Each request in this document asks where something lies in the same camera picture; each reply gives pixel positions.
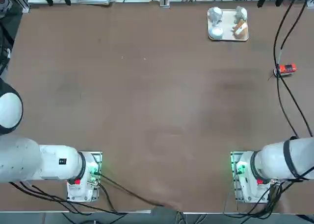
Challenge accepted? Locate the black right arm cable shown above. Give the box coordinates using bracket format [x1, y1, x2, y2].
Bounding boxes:
[278, 0, 314, 138]
[273, 0, 300, 139]

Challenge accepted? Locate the brown plush toy white hat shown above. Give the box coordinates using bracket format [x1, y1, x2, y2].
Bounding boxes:
[231, 20, 247, 36]

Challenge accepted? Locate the aluminium corner post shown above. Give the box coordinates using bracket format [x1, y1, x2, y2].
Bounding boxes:
[21, 0, 32, 14]

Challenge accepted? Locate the beige plastic tray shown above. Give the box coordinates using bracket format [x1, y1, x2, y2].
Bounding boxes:
[207, 8, 250, 42]

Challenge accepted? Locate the grey plush toy keyring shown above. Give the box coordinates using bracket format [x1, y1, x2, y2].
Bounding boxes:
[233, 5, 248, 24]
[208, 7, 223, 26]

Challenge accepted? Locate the light blue plush toy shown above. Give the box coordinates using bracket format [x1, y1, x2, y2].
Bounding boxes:
[209, 26, 224, 40]

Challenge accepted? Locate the black cable from left base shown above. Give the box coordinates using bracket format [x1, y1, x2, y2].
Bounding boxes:
[97, 174, 180, 210]

